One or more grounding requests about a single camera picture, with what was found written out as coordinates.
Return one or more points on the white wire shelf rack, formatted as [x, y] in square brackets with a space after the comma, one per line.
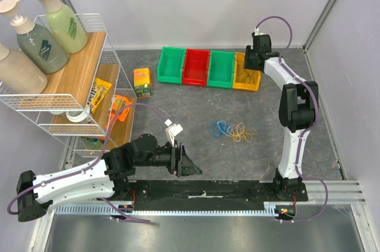
[68, 90]

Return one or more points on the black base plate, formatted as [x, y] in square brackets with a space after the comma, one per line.
[205, 194]

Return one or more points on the light green pump bottle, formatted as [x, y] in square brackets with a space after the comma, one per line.
[64, 25]

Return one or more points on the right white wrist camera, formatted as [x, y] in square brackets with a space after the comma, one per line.
[261, 42]

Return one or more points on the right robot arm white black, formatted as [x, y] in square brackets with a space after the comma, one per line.
[297, 113]

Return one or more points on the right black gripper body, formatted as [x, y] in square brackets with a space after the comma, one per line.
[249, 62]

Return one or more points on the colourful box on lower shelf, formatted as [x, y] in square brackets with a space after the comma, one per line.
[92, 143]

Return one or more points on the beige pump bottle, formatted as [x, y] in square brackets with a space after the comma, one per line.
[18, 71]

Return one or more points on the yellow candy bag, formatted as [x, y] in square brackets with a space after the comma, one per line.
[97, 93]

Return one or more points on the dark green pump bottle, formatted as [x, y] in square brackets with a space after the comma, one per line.
[39, 44]

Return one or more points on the orange toy package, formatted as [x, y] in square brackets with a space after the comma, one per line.
[119, 102]

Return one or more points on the red bin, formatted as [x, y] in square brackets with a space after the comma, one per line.
[195, 68]

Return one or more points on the yellow bin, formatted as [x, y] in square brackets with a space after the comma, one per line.
[245, 79]

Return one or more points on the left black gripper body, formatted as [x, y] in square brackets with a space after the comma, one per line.
[174, 156]

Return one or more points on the yellow green small box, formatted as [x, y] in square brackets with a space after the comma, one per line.
[142, 82]

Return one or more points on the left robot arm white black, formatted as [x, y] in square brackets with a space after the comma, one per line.
[102, 178]

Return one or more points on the white tape roll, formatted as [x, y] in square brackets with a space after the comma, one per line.
[80, 117]

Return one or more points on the green bin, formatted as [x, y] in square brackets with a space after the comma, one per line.
[221, 69]
[170, 66]

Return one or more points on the left green bin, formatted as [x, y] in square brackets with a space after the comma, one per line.
[170, 66]

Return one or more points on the slotted cable duct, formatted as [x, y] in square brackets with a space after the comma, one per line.
[105, 209]

